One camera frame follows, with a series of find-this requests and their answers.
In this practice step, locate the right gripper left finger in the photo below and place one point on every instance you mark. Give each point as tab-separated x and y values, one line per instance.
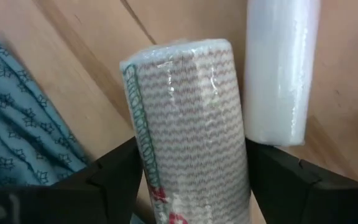
73	205

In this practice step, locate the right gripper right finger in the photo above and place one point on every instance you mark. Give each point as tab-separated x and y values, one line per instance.
315	205

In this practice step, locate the blue star-patterned cloth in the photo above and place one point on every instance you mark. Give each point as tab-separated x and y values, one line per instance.
17	124

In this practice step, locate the white gauze roll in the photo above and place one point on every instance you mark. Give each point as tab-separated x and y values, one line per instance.
278	77

